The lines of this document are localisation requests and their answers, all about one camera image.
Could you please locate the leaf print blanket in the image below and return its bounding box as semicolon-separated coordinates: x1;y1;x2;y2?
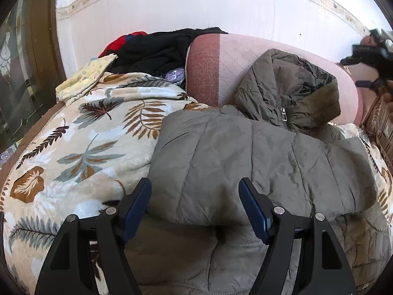
0;72;393;295

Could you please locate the wooden door with glass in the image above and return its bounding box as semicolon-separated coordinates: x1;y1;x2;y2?
0;0;66;154

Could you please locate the black clothing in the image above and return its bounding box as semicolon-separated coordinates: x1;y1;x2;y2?
106;28;229;82

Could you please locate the yellow patterned cloth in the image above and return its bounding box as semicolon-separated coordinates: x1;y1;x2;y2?
55;54;119;102

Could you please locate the red clothing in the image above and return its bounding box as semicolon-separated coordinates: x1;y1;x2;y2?
98;31;148;58

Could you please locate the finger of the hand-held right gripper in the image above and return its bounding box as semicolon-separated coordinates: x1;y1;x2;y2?
339;54;383;67
354;78;393;96

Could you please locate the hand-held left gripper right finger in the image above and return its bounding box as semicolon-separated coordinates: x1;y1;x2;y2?
239;177;358;295

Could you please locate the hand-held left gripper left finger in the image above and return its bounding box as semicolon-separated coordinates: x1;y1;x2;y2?
34;177;152;295

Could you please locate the olive hooded puffer jacket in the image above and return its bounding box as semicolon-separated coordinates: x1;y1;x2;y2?
124;48;393;295

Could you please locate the pink sofa backrest cushion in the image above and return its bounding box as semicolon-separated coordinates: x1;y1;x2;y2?
186;33;393;126

